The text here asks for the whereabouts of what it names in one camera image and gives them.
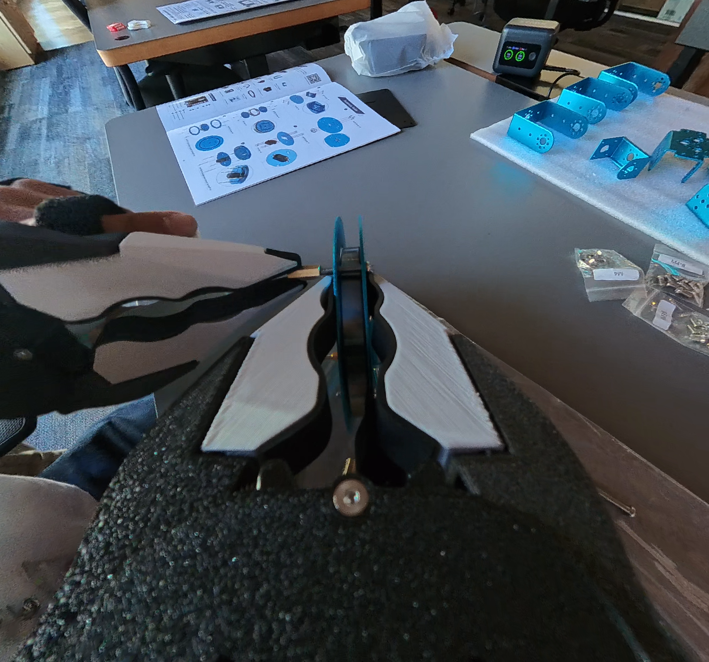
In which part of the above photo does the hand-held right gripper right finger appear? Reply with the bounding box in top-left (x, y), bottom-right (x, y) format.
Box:
top-left (360, 274), bottom-right (505, 476)

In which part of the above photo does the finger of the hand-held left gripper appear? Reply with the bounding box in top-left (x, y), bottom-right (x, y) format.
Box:
top-left (0, 231), bottom-right (302, 324)
top-left (90, 277), bottom-right (306, 386)

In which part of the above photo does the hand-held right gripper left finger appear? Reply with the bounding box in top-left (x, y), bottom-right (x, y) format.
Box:
top-left (201, 279), bottom-right (333, 474)

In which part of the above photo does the blue round turntable base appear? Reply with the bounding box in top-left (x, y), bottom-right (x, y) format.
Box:
top-left (332, 216), bottom-right (383, 436)

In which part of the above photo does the person's left hand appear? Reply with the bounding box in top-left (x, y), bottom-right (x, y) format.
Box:
top-left (0, 177), bottom-right (199, 239)

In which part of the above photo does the pile of small screw bags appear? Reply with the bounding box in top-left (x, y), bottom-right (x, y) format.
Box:
top-left (574, 244), bottom-right (709, 355)

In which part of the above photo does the long silver bolt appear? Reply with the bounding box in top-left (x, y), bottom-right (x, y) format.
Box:
top-left (598, 490), bottom-right (637, 518)

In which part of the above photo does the white foam sheet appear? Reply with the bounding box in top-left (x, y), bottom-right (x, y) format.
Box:
top-left (470, 83), bottom-right (709, 264)

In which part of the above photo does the open instruction booklet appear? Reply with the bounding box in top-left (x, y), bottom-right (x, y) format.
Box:
top-left (156, 63), bottom-right (401, 206)

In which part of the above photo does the printed paper sheet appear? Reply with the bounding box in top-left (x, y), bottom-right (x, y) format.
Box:
top-left (157, 0), bottom-right (325, 25)

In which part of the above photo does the light wooden cabinet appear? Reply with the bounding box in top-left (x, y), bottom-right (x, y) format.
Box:
top-left (0, 0), bottom-right (40, 71)

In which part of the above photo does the black flat plate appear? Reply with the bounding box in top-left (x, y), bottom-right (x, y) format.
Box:
top-left (354, 89), bottom-right (417, 129)

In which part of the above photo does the white wrapped grey bundle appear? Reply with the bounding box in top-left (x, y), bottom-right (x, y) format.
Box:
top-left (343, 0), bottom-right (458, 77)

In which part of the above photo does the dark device with green display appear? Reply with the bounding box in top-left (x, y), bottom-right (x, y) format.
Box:
top-left (493, 18), bottom-right (560, 77)

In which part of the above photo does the blue U-shaped servo bracket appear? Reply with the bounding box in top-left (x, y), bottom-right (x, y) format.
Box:
top-left (508, 100), bottom-right (589, 154)
top-left (556, 76), bottom-right (639, 124)
top-left (598, 62), bottom-right (671, 98)

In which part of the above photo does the small blue angle bracket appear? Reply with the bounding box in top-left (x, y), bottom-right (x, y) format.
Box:
top-left (589, 136), bottom-right (651, 181)

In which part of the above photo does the wide blue perforated bracket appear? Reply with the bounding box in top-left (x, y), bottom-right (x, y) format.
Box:
top-left (686, 183), bottom-right (709, 228)

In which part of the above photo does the black device cable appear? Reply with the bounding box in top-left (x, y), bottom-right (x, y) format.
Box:
top-left (540, 64), bottom-right (579, 92)

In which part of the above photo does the teal multi-hole metal bracket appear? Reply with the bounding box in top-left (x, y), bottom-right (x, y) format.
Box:
top-left (648, 128), bottom-right (709, 182)

